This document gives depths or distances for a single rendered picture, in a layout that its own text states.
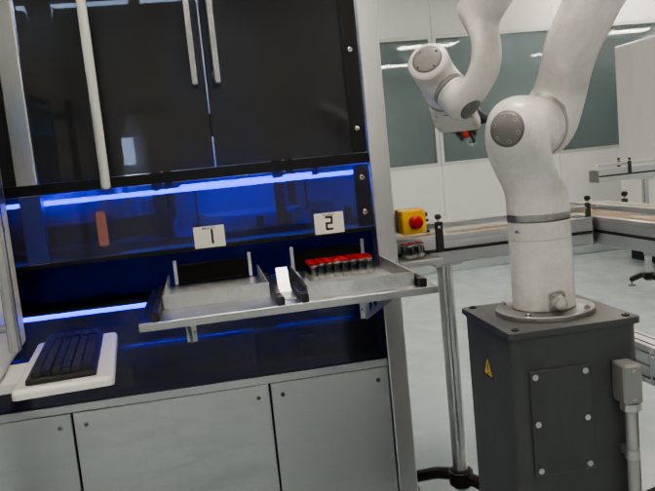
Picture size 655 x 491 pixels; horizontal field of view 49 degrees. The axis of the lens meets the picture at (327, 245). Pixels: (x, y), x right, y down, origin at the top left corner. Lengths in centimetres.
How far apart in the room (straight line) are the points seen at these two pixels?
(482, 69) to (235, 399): 118
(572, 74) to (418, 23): 567
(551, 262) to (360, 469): 106
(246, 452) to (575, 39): 143
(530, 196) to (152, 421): 125
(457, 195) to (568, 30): 573
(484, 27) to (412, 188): 549
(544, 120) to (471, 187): 576
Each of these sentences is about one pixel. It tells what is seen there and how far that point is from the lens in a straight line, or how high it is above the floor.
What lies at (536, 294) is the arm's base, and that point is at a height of 91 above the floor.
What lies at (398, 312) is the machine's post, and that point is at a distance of 214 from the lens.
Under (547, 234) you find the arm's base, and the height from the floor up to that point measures 102.
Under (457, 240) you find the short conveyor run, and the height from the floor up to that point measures 91.
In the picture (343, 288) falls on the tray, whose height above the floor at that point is 90.
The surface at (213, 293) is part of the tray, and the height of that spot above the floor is 90.
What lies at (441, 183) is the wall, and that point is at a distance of 700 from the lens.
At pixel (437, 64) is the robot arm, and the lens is 148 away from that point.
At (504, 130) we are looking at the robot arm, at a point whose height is 122.
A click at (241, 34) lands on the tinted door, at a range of 206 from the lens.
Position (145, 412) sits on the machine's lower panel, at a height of 55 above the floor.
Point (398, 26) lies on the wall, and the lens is 700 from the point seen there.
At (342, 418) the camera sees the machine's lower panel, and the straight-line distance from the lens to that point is 218.
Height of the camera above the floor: 120
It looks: 7 degrees down
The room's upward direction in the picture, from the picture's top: 6 degrees counter-clockwise
